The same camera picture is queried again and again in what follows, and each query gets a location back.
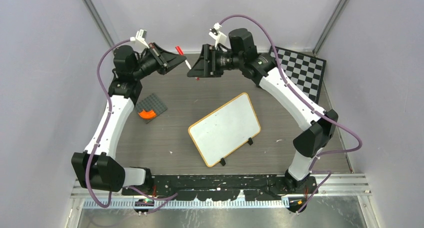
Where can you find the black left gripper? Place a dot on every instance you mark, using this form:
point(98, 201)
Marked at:
point(165, 60)

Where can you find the grey studded building plate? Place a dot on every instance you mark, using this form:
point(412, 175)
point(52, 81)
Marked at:
point(151, 102)

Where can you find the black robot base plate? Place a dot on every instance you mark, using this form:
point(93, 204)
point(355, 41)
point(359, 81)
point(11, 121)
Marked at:
point(254, 187)

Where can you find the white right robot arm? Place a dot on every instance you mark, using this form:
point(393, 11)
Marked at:
point(316, 123)

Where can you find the black white checkerboard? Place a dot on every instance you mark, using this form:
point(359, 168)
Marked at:
point(305, 71)

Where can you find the aluminium rail frame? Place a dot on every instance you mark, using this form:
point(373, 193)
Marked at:
point(336, 185)

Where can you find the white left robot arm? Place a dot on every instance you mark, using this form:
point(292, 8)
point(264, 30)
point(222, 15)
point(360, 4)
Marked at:
point(96, 167)

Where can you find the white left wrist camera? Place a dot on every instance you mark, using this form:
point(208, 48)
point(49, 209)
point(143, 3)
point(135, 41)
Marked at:
point(139, 40)

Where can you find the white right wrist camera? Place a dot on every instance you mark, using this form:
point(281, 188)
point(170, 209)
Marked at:
point(218, 36)

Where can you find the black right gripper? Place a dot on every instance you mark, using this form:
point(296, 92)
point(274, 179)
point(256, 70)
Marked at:
point(202, 68)

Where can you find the orange curved block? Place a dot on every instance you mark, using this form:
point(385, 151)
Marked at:
point(147, 115)

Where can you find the white whiteboard orange frame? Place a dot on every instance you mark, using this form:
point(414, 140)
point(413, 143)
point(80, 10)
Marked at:
point(223, 131)

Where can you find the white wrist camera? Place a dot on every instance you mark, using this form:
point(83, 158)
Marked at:
point(139, 40)
point(218, 36)

